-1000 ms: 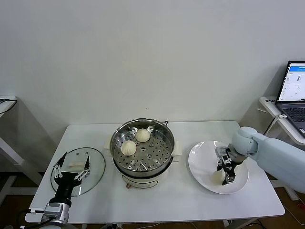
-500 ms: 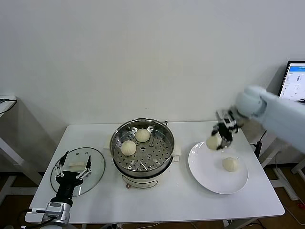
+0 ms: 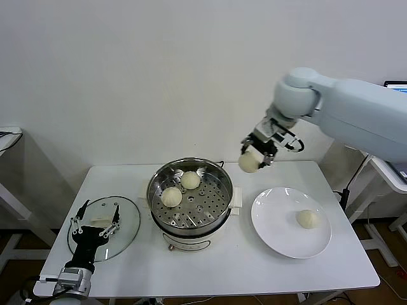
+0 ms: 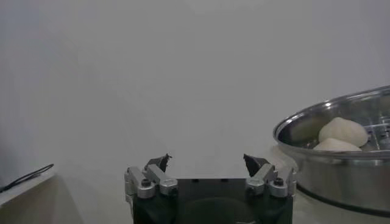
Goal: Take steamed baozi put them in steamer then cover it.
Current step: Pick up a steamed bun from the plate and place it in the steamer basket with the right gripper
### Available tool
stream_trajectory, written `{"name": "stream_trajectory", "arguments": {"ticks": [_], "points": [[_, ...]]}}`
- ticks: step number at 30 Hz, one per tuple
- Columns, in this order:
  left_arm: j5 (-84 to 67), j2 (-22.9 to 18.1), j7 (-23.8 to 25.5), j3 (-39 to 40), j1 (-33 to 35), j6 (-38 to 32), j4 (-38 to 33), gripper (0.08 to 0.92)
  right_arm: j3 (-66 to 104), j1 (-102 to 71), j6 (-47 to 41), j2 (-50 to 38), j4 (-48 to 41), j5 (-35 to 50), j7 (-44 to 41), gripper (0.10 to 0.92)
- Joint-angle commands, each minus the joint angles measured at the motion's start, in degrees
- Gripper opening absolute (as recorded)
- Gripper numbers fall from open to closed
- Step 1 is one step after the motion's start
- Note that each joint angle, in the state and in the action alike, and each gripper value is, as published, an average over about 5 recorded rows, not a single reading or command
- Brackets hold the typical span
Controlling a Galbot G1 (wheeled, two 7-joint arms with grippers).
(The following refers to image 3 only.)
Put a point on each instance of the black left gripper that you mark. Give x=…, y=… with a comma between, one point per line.
x=86, y=239

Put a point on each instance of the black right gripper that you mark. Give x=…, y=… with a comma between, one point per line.
x=265, y=146

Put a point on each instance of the white steamed baozi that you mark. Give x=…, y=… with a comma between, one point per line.
x=307, y=219
x=171, y=197
x=190, y=180
x=249, y=162

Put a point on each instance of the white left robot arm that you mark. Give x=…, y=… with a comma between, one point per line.
x=86, y=282

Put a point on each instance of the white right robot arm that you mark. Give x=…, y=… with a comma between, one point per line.
x=349, y=108

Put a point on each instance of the stainless steel steamer basket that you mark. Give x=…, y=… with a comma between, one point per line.
x=206, y=197

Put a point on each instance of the white round plate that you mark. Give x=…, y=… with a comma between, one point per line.
x=280, y=228

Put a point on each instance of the white electric cooker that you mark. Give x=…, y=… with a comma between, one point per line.
x=187, y=243

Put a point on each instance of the white side table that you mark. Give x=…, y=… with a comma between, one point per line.
x=9, y=129

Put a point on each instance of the white laptop desk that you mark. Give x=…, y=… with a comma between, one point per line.
x=391, y=179

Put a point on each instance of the grey open laptop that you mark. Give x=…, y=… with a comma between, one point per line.
x=395, y=85

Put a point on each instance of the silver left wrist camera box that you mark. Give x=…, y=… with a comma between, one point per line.
x=70, y=276

